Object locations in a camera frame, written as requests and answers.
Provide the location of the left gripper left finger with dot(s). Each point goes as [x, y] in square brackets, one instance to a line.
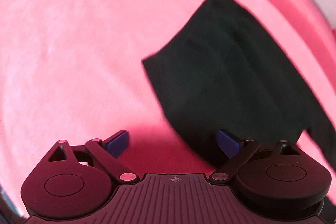
[72, 181]

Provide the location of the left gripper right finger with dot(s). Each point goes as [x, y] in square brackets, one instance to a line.
[280, 177]

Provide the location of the black pants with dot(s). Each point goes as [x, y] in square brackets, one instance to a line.
[223, 70]

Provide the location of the pink fleece blanket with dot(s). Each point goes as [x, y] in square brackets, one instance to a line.
[71, 69]

